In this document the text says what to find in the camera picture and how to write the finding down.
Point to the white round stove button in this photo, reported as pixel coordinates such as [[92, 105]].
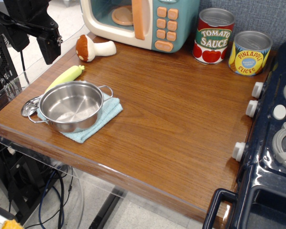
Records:
[[279, 112]]

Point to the white stove knob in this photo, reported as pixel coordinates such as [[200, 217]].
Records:
[[257, 89], [251, 108], [238, 151]]

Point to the spoon with yellow-green handle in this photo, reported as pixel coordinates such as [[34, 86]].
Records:
[[69, 75]]

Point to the white stove knob top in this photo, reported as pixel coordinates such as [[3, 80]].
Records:
[[257, 89]]

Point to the dark blue toy stove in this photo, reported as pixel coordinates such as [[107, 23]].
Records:
[[260, 198]]

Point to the stainless steel pot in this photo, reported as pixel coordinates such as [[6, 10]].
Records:
[[71, 107]]

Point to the plush brown mushroom toy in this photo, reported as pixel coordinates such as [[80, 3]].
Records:
[[87, 50]]

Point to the white stove knob middle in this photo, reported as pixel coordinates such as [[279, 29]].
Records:
[[251, 108]]

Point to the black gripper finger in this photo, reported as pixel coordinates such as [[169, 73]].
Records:
[[50, 49]]

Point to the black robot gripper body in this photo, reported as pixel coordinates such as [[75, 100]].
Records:
[[20, 18]]

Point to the light blue folded cloth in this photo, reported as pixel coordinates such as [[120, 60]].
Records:
[[110, 109]]

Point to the black metal table leg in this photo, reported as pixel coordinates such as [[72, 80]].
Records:
[[104, 213]]

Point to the yellow pineapple slices can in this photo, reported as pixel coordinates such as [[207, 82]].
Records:
[[249, 52]]

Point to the white stove knob bottom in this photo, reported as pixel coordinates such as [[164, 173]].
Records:
[[238, 151]]

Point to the toy microwave teal and cream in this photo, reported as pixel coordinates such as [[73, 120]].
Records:
[[159, 25]]

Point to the tomato sauce can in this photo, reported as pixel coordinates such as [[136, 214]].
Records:
[[213, 34]]

